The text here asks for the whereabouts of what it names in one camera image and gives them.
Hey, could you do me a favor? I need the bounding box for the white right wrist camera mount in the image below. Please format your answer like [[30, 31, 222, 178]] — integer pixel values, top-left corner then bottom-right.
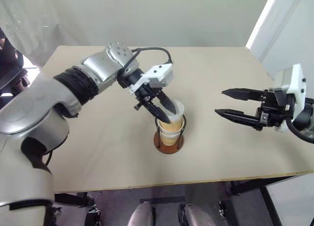
[[268, 63, 307, 133]]

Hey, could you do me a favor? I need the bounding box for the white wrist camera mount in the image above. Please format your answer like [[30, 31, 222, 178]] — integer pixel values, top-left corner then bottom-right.
[[128, 63, 174, 96], [268, 63, 307, 133]]

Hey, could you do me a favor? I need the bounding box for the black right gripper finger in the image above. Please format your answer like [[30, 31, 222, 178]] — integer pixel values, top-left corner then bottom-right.
[[221, 88, 264, 102], [214, 109, 261, 131]]

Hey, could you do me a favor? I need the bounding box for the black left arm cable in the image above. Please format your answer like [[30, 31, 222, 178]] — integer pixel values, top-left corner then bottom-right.
[[119, 47, 173, 76]]

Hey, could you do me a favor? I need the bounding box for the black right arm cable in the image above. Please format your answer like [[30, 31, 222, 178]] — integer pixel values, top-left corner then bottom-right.
[[286, 118, 314, 145]]

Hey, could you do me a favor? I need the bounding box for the brown wire cup holder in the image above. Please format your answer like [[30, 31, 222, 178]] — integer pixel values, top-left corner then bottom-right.
[[153, 114, 187, 154]]

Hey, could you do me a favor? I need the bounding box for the orange white paper cup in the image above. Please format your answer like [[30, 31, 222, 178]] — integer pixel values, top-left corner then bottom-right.
[[161, 134, 180, 146], [159, 129, 183, 137], [157, 99, 185, 133]]

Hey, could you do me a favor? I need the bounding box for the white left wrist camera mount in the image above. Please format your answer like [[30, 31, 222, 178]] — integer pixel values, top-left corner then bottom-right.
[[128, 63, 174, 96]]

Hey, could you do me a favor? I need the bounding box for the grey rounded shape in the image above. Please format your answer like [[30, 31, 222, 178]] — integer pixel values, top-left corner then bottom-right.
[[127, 201, 154, 226], [181, 203, 216, 226]]

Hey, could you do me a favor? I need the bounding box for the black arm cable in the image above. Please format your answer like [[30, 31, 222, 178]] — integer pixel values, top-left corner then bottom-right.
[[119, 47, 173, 76], [286, 118, 314, 145]]

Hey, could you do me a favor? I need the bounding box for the black office chair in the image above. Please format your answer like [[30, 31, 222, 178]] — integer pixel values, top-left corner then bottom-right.
[[0, 27, 31, 109]]

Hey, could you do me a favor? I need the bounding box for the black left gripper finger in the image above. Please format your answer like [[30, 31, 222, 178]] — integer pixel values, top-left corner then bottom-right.
[[157, 91, 177, 114], [147, 102, 170, 123]]

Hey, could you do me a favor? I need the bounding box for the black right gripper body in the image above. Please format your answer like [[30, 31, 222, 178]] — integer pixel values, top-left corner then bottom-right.
[[255, 88, 295, 131]]

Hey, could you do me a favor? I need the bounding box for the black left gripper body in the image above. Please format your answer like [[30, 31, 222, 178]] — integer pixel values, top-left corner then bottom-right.
[[133, 82, 165, 111]]

